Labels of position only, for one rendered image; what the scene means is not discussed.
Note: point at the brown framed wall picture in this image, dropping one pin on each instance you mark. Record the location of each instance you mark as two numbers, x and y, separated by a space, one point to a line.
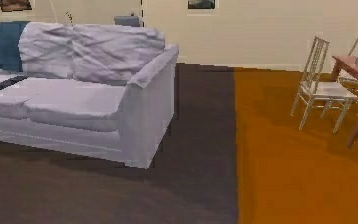
15 4

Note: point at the white slatted chair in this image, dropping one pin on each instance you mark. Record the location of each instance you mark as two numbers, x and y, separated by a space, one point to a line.
355 80
323 91

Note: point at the dark framed wall picture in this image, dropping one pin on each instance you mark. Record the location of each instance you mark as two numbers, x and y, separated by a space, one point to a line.
201 4

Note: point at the pale lilac sofa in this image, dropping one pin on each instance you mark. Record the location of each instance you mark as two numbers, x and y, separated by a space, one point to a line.
87 100

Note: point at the reddish wooden table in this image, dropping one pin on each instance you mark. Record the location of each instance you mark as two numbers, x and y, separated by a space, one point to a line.
357 71

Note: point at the grey box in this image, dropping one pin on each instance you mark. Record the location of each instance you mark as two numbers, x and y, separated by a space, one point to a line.
127 21

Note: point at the blue blanket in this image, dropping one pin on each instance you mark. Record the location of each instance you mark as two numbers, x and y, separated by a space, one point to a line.
7 45

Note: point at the black flat object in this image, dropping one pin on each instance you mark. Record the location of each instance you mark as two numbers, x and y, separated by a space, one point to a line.
5 84

